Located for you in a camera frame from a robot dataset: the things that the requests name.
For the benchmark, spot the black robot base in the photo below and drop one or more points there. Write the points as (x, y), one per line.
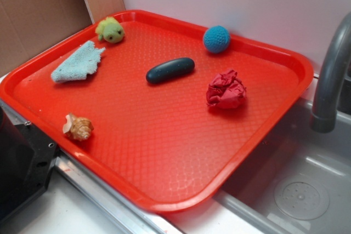
(27, 159)

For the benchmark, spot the dark green plastic pickle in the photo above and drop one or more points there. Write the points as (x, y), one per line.
(169, 70)

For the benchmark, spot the red plastic tray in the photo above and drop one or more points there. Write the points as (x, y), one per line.
(160, 145)

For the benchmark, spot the crumpled red paper ball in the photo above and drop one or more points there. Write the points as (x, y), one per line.
(226, 91)

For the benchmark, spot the blue crocheted ball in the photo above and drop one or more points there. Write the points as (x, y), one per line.
(216, 39)

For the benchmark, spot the green plush toy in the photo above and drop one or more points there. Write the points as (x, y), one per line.
(109, 30)

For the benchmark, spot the tan seashell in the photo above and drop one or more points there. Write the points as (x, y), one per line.
(77, 128)

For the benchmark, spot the light blue cloth rag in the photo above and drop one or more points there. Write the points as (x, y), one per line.
(81, 63)

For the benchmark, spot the grey plastic sink basin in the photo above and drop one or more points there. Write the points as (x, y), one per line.
(295, 181)

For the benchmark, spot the grey toy faucet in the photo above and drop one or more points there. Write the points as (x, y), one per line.
(332, 92)

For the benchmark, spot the brown cardboard panel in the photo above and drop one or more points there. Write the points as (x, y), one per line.
(29, 27)

